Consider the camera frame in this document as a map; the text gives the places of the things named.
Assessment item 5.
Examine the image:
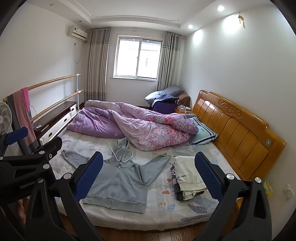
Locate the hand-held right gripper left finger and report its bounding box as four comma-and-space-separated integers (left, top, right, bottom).
24, 152, 104, 241

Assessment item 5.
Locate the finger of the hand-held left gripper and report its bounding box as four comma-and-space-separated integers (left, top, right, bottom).
0, 127, 28, 158
31, 136, 63, 160

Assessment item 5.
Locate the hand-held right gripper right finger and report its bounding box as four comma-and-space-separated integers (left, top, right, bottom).
194, 152, 272, 241

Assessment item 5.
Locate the grey knit sweater sleeve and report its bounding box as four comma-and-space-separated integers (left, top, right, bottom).
61, 137, 171, 214

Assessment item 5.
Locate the grey pink striped towel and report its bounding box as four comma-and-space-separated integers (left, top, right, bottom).
7, 91, 39, 151

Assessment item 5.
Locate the white folded garment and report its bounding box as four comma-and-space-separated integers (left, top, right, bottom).
174, 156, 207, 193

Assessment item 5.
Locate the white standing fan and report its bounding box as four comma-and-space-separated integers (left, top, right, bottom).
0, 102, 15, 135

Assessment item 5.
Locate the dark wood white cabinet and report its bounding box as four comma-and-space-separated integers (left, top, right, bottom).
32, 101, 78, 145

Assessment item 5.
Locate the grey printed folded garment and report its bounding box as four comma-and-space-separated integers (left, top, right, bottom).
170, 162, 185, 186

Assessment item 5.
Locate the dark grey folded garment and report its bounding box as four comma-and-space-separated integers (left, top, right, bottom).
174, 183, 206, 202

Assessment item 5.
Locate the bright pink cloth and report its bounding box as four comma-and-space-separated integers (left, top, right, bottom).
21, 87, 32, 119

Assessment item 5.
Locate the striped light blue pillow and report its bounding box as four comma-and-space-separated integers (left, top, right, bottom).
185, 115, 218, 146

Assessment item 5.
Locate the wooden bed headboard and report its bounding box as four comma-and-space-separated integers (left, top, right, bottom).
192, 90, 287, 181

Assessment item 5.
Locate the yellow packet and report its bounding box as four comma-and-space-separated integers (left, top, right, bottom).
264, 181, 275, 198

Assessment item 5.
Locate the wooden nightstand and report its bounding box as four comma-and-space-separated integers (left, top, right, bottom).
174, 105, 192, 114

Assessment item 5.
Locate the purple floral quilt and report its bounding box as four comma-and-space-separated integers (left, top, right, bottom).
67, 100, 199, 151

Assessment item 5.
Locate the brown chair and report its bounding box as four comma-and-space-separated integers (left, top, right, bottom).
177, 93, 191, 109

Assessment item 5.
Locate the dark purple cloth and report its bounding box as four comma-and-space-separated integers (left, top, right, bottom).
151, 94, 179, 114

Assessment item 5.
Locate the grey striped curtain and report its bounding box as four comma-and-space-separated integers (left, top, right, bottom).
86, 27, 111, 102
156, 31, 183, 91

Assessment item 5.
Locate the blue grey pillow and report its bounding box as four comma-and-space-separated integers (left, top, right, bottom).
145, 85, 184, 102

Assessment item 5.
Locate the white air conditioner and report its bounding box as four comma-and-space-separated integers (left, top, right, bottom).
68, 26, 88, 42

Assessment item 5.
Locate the white framed window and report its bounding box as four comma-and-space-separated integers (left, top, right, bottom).
113, 35, 164, 80

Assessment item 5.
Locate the wooden barre rail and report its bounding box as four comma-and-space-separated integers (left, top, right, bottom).
3, 74, 82, 102
30, 90, 85, 123

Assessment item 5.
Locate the white wall socket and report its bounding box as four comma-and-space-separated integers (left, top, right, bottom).
282, 184, 292, 200

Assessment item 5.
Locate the air conditioner cable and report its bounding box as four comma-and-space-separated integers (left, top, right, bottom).
74, 42, 84, 63

